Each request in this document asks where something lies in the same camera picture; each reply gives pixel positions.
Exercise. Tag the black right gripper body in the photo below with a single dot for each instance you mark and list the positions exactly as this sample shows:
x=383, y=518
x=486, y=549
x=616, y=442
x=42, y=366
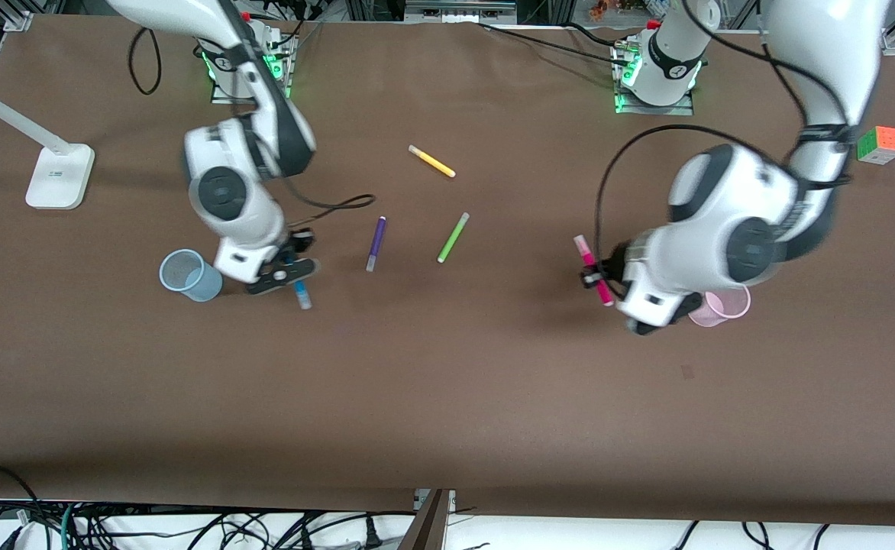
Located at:
x=299, y=241

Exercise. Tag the pink marker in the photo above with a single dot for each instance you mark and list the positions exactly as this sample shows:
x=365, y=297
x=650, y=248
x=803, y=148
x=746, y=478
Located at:
x=586, y=253

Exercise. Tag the blue marker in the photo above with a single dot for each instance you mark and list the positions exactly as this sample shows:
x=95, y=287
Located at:
x=303, y=296

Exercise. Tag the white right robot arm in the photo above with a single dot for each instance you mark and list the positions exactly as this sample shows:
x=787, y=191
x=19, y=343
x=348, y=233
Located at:
x=226, y=191

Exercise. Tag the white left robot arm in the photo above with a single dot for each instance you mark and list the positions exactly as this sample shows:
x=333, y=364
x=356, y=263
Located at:
x=722, y=221

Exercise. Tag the purple marker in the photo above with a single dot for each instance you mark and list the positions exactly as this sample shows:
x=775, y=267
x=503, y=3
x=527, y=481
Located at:
x=376, y=243

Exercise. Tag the translucent pink plastic cup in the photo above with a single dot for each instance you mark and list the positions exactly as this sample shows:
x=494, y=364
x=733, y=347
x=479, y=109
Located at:
x=726, y=305

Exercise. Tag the translucent blue plastic cup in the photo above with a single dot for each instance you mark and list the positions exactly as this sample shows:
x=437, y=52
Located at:
x=188, y=275

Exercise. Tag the green marker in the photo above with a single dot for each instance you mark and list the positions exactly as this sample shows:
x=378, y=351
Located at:
x=453, y=237

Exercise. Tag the yellow marker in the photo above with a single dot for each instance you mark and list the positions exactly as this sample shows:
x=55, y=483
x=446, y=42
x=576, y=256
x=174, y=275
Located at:
x=432, y=161

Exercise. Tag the white desk lamp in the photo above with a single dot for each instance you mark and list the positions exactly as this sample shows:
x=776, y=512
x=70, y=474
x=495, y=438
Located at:
x=58, y=179

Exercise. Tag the colourful puzzle cube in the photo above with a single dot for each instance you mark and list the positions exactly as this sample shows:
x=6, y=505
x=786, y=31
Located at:
x=881, y=145

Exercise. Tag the dark table support beam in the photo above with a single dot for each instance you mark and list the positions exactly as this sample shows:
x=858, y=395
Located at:
x=426, y=523

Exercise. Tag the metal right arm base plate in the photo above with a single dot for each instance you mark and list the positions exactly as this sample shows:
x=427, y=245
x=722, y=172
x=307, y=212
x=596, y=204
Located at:
x=285, y=72

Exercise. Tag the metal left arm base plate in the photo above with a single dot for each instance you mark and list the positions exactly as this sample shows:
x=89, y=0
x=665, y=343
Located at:
x=680, y=108

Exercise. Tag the aluminium frame rail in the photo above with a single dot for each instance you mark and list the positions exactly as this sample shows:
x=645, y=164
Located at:
x=459, y=11

